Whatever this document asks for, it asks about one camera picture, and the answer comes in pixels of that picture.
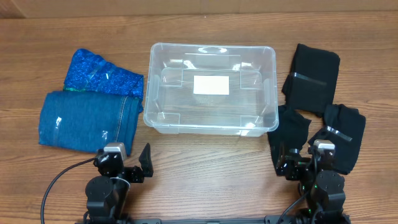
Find blue denim jeans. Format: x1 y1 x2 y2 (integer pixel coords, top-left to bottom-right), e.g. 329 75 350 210
39 91 142 155

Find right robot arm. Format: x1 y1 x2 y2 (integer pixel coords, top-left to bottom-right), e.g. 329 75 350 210
275 140 350 223

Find large black garment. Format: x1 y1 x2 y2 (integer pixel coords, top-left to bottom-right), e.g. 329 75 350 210
282 44 340 117

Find clear plastic storage bin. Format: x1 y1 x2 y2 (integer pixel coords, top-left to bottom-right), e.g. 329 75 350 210
144 43 279 137

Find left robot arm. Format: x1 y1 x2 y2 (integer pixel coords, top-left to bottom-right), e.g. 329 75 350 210
83 142 154 223

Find white label in bin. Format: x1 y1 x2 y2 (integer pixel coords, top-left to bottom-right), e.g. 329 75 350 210
193 75 229 95

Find sparkly blue garment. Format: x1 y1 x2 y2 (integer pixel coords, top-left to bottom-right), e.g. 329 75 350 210
63 49 144 100

